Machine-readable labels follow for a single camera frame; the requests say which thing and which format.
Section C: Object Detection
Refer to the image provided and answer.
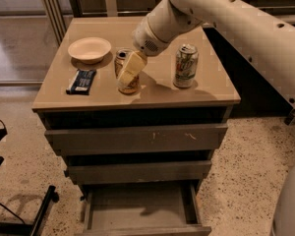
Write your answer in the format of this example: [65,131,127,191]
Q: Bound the grey top drawer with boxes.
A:
[45,124,227,156]

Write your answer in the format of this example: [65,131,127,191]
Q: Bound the metal window frame post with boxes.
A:
[41,0,67,45]

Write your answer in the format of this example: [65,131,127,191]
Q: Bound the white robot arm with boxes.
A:
[134,0,295,236]

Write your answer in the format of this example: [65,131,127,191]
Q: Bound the black chair frame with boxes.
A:
[0,120,59,236]

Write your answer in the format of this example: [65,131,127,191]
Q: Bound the beige top drawer cabinet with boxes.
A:
[31,15,242,236]

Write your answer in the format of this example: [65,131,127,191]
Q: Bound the small grey floor object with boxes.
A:
[284,109,295,125]

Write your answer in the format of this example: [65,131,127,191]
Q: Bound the dark blue snack packet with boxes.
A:
[66,70,96,95]

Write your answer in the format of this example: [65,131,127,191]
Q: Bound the grey open bottom drawer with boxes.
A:
[75,181,211,236]

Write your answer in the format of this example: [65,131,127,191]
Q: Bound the grey middle drawer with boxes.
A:
[67,160,211,185]

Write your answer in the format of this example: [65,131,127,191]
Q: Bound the orange soda can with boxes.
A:
[114,48,139,94]

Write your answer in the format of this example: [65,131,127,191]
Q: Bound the white bowl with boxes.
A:
[68,37,111,64]

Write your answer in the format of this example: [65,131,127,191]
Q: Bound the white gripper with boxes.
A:
[117,18,168,89]

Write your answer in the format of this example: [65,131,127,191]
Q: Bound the green white soda can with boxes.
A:
[173,44,199,89]

